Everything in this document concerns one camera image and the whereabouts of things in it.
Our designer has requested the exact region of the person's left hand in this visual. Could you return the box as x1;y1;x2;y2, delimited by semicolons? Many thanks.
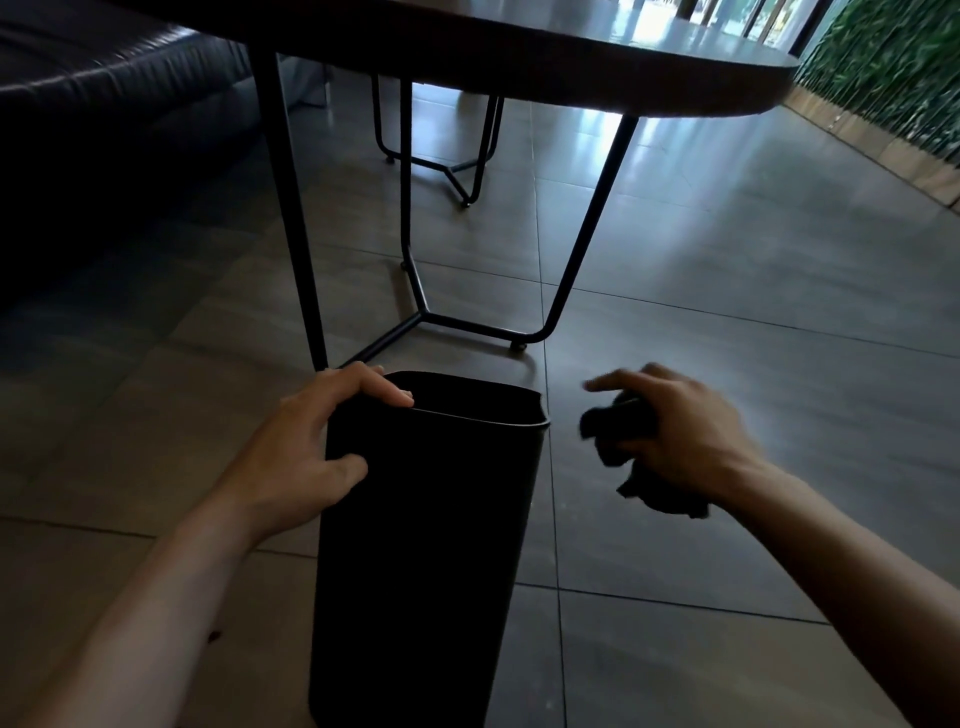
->
215;361;415;546

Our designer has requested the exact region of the person's right hand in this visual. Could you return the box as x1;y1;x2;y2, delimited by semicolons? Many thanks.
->
583;363;768;513

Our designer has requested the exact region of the black plastic trash bin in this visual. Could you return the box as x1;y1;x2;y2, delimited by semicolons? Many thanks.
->
308;369;551;728

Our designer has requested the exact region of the black bag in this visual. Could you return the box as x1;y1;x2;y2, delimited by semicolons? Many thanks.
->
578;391;711;520

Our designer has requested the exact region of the person's left forearm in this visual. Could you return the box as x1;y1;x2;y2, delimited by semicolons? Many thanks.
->
15;491;260;728

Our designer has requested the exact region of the person's right forearm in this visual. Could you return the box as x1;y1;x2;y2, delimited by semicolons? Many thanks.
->
716;459;960;728

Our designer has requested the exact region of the dark oval table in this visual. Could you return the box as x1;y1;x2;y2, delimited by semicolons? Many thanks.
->
112;0;802;372

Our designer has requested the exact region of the black leather sofa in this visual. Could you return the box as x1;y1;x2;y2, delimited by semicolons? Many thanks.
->
0;0;331;316

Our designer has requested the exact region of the green plant wall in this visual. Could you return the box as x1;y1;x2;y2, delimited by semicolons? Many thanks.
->
796;0;960;168

